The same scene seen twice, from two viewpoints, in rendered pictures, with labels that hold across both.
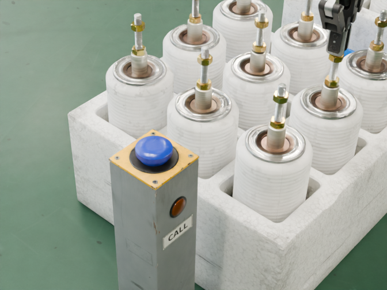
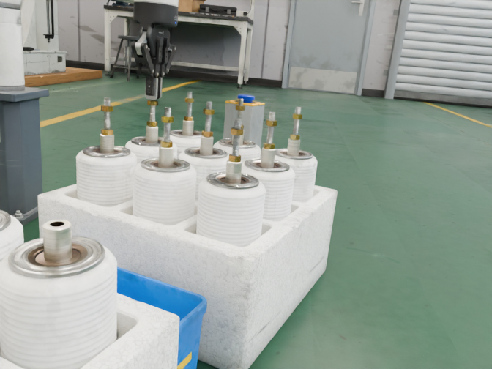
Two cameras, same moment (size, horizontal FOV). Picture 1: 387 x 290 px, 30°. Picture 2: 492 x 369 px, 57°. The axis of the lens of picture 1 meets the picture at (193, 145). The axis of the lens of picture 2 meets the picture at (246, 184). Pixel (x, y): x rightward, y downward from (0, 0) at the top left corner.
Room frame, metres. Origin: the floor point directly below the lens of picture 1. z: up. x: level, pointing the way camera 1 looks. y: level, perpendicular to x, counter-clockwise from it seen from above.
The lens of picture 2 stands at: (1.63, -0.21, 0.43)
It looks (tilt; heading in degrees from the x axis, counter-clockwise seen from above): 17 degrees down; 165
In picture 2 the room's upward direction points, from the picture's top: 5 degrees clockwise
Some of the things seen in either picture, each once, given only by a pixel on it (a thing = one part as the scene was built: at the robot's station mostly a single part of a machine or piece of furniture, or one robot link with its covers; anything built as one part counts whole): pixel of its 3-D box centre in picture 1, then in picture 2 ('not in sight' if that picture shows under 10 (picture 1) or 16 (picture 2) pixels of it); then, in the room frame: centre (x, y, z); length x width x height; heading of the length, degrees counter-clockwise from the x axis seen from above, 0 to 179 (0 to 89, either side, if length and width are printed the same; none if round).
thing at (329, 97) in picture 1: (329, 94); (151, 135); (0.78, -0.18, 0.26); 0.02 x 0.02 x 0.03
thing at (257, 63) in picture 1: (258, 60); (206, 146); (0.86, -0.09, 0.26); 0.02 x 0.02 x 0.03
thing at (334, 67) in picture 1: (333, 69); (152, 113); (0.78, -0.18, 0.30); 0.01 x 0.01 x 0.08
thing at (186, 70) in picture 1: (193, 87); (261, 217); (0.93, 0.00, 0.16); 0.10 x 0.10 x 0.18
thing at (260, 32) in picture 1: (260, 35); (208, 123); (0.86, -0.09, 0.30); 0.01 x 0.01 x 0.08
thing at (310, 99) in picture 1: (327, 102); (151, 142); (0.78, -0.18, 0.25); 0.08 x 0.08 x 0.01
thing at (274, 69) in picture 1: (257, 67); (206, 153); (0.86, -0.09, 0.25); 0.08 x 0.08 x 0.01
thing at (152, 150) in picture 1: (154, 153); (245, 99); (0.59, 0.04, 0.32); 0.04 x 0.04 x 0.02
